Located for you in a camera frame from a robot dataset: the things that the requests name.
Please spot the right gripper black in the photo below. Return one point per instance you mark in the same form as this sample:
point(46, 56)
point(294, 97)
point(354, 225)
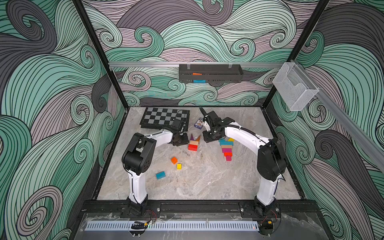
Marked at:
point(212, 135)

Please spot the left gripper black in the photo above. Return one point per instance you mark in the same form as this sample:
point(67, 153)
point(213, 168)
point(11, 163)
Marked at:
point(186, 140)

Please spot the teal long block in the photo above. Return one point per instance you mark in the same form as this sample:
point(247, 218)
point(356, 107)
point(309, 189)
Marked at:
point(226, 143)

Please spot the red rectangular block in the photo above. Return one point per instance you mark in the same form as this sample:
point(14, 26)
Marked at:
point(192, 147)

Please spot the orange cube block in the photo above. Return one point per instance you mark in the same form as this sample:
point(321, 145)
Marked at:
point(174, 160)

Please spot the magenta long block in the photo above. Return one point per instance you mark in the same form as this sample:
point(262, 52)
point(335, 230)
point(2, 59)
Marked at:
point(226, 150)

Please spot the teal small block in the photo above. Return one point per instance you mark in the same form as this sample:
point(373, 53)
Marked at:
point(160, 175)

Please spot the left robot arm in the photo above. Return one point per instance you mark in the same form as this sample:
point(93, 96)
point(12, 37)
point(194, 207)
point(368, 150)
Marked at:
point(138, 157)

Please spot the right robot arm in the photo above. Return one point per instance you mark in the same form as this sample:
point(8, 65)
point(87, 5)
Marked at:
point(272, 160)

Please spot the blue playing card box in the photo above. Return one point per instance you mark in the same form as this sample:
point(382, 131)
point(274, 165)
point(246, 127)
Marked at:
point(199, 124)

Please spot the black grey chessboard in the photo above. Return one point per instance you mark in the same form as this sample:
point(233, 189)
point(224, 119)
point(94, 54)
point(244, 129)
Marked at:
point(158, 118)

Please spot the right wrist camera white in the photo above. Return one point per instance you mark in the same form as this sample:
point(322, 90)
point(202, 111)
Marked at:
point(213, 123)

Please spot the black wall tray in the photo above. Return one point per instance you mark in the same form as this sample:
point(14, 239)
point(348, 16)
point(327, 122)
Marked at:
point(215, 74)

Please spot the aluminium back rail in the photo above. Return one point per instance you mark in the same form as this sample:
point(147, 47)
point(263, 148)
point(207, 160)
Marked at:
point(152, 64)

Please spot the aluminium rail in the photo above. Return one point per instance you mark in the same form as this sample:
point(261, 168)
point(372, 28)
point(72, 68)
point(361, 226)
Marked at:
point(152, 64)
point(331, 95)

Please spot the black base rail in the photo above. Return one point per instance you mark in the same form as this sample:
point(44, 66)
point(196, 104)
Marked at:
point(165, 209)

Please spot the clear plastic wall box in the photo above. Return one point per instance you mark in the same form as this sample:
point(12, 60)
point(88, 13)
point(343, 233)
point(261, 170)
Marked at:
point(295, 86)

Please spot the white slotted cable duct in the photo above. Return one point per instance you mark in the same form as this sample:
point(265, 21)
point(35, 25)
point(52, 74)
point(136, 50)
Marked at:
point(176, 226)

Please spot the aluminium right rail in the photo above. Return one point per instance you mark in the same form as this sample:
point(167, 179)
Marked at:
point(331, 95)

